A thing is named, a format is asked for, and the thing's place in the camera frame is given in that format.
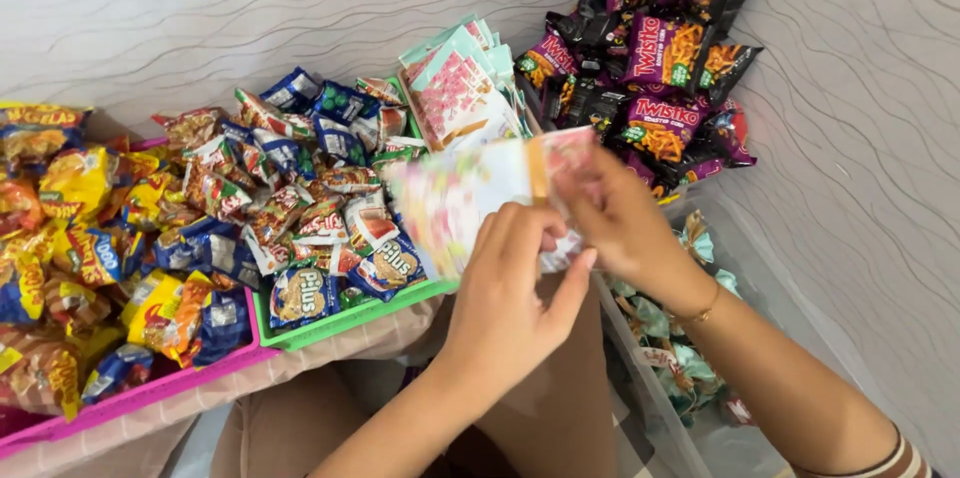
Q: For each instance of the person's right hand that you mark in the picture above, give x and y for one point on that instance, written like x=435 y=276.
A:
x=637 y=238

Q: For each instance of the person's left hand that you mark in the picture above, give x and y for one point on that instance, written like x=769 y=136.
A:
x=499 y=313

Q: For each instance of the person's right fingers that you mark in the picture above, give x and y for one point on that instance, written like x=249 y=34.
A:
x=592 y=204

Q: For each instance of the floral print gift bag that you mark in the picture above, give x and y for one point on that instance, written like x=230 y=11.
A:
x=465 y=193

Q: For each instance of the pile of purple snack packets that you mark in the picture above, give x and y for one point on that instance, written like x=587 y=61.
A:
x=652 y=73

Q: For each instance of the stack of floral paper bags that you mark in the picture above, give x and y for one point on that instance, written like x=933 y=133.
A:
x=457 y=88

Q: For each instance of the heap of teal ribboned bundles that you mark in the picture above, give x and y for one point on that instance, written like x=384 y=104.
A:
x=675 y=365

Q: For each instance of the clear plastic storage bin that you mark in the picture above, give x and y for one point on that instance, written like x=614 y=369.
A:
x=757 y=290

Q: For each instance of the person's brown trousers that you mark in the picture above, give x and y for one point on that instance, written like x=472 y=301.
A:
x=555 y=403

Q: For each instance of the green plastic tray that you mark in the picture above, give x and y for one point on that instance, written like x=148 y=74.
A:
x=337 y=320

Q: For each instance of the pile of small snack packets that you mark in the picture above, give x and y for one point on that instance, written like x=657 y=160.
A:
x=300 y=193

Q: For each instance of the striped sleeve cuff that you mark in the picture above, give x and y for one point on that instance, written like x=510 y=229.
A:
x=892 y=463

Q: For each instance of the pink plastic tray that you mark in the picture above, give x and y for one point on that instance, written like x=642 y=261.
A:
x=172 y=384

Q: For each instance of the pile of yellow snack packets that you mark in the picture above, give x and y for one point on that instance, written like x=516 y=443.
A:
x=82 y=238

